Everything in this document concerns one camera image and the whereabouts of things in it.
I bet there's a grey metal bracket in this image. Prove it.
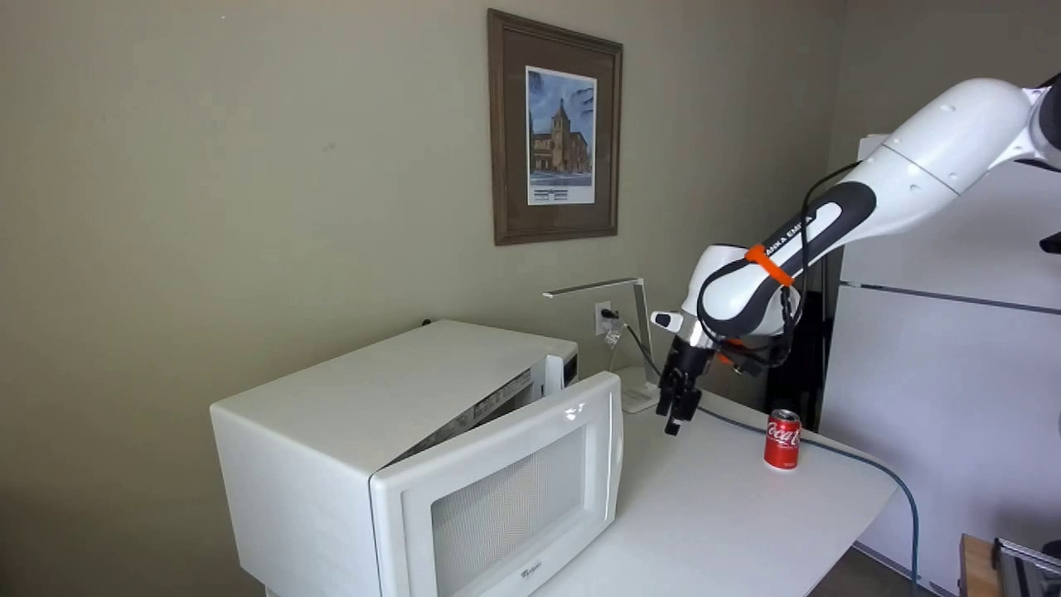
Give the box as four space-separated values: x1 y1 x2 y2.
989 535 1061 584

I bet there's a red cola can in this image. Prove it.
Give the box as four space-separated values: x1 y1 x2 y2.
762 405 805 476

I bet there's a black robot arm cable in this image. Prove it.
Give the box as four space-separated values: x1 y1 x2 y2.
707 158 874 378

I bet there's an orange cable strap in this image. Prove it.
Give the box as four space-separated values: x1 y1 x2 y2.
743 241 798 292

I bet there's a white microwave door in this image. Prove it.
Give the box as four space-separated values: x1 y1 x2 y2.
368 367 625 597

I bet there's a white desk lamp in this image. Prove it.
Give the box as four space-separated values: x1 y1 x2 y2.
539 275 666 414

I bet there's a thick dark power cable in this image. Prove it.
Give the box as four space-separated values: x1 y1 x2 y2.
604 313 926 586

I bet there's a large white panel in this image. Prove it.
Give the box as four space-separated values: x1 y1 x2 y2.
822 128 1061 584

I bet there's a light wooden board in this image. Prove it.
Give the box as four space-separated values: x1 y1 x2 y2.
957 532 1004 597

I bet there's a brown framed picture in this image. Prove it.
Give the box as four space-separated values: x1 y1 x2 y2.
485 7 625 250

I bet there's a white wall outlet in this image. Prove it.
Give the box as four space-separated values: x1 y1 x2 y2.
594 298 625 344

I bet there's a white microwave oven body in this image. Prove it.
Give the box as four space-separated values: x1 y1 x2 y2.
207 314 579 597

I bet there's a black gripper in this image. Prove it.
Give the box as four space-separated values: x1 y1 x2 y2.
653 341 710 438

